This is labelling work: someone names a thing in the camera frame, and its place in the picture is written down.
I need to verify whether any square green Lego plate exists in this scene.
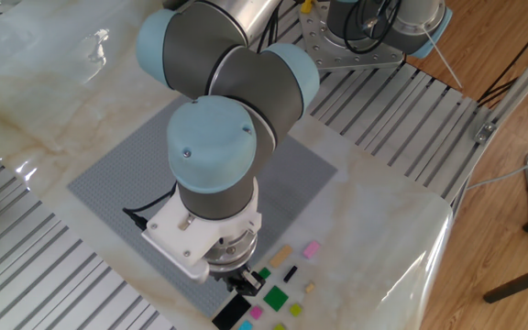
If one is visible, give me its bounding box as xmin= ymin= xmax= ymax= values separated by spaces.
xmin=262 ymin=284 xmax=290 ymax=313

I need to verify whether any black gripper cable bundle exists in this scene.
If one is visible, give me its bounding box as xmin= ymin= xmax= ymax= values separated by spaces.
xmin=121 ymin=0 xmax=283 ymax=231

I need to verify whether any black floor cable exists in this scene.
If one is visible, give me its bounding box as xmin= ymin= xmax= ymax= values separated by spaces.
xmin=477 ymin=8 xmax=528 ymax=109

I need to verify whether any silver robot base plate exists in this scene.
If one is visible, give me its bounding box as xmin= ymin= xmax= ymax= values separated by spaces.
xmin=298 ymin=2 xmax=406 ymax=73

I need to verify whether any long tan Lego plate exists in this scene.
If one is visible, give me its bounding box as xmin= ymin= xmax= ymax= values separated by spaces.
xmin=269 ymin=244 xmax=294 ymax=270

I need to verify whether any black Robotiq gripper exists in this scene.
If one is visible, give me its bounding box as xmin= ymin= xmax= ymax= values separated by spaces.
xmin=208 ymin=262 xmax=268 ymax=297

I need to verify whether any black looped base cable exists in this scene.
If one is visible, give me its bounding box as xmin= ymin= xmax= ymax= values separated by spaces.
xmin=342 ymin=0 xmax=405 ymax=55

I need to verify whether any white zip tie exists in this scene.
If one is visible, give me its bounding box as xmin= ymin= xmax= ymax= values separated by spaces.
xmin=422 ymin=25 xmax=465 ymax=91

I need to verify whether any large grey Lego baseplate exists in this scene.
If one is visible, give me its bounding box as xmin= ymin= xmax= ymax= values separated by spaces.
xmin=67 ymin=94 xmax=338 ymax=318

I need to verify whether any grey cable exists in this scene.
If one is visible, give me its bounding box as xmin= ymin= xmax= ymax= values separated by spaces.
xmin=465 ymin=158 xmax=528 ymax=192

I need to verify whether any marble pattern table mat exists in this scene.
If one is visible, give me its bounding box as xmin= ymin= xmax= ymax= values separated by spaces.
xmin=0 ymin=0 xmax=454 ymax=330

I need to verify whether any aluminium frame post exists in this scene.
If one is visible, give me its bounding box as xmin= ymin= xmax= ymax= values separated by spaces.
xmin=474 ymin=29 xmax=528 ymax=144

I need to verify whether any large black Lego plate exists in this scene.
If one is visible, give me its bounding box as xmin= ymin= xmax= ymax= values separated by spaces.
xmin=212 ymin=294 xmax=252 ymax=330

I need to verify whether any pink Lego brick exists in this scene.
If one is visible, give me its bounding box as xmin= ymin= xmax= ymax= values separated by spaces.
xmin=302 ymin=240 xmax=322 ymax=260

